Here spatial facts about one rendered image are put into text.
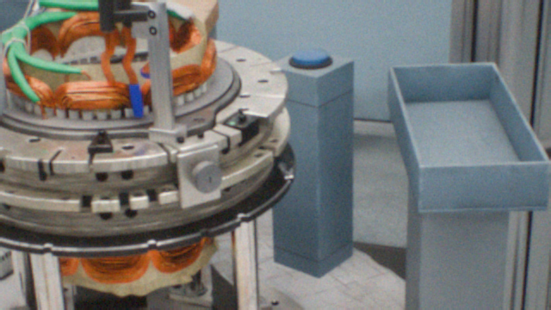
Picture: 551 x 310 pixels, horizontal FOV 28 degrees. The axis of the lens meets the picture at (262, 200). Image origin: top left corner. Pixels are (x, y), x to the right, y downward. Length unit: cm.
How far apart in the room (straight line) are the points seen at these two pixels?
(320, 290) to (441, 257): 28
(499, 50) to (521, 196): 35
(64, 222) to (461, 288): 38
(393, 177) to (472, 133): 231
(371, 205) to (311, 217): 194
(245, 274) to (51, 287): 18
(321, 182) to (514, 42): 26
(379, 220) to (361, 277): 182
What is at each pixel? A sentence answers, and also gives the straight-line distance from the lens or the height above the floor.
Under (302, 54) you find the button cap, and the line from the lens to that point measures 126.
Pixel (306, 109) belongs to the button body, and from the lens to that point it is 124.
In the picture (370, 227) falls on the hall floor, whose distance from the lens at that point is 312.
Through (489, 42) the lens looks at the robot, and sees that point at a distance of 128.
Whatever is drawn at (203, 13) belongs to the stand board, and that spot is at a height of 107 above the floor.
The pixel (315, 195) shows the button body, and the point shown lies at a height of 89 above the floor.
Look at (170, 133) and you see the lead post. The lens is 90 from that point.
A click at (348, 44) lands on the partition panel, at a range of 339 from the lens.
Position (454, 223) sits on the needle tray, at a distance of 104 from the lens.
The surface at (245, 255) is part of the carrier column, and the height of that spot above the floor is 95.
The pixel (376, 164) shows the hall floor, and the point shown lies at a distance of 349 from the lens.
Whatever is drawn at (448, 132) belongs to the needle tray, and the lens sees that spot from 110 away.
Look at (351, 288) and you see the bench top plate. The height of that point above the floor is 78.
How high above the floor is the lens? 145
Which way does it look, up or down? 26 degrees down
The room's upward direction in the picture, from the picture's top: 2 degrees counter-clockwise
